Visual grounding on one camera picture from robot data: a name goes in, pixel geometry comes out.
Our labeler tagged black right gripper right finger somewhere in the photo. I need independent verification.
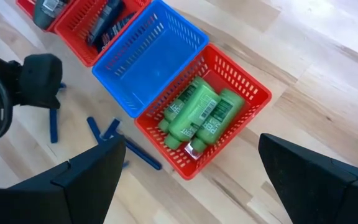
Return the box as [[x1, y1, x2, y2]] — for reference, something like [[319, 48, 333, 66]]
[[257, 133, 358, 224]]

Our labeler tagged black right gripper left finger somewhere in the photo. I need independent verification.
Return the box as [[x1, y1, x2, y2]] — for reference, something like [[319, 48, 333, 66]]
[[0, 133, 127, 224]]

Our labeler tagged blue toothbrush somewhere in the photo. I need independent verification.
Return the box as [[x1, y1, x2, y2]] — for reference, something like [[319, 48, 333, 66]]
[[86, 116, 106, 145], [48, 81, 68, 144], [101, 118, 122, 140], [116, 133, 163, 172]]

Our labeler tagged gray toiletry tube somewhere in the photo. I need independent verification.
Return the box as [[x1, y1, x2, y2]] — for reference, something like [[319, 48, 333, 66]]
[[32, 0, 71, 31]]

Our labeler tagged black toiletry tube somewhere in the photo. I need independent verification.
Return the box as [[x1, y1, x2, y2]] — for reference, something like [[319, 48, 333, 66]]
[[86, 0, 126, 46], [95, 11, 137, 54]]

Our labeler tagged green toiletry bottle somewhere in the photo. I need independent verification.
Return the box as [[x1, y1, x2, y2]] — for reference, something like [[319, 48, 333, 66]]
[[190, 88, 246, 154], [157, 75, 214, 134], [163, 84, 223, 151]]

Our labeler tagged red plastic basket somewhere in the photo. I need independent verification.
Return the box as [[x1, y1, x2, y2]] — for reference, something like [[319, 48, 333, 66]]
[[53, 0, 153, 68], [134, 42, 273, 182], [15, 0, 71, 34]]

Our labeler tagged blue plastic basket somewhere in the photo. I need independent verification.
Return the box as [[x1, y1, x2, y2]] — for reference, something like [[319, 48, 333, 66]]
[[91, 0, 211, 119]]

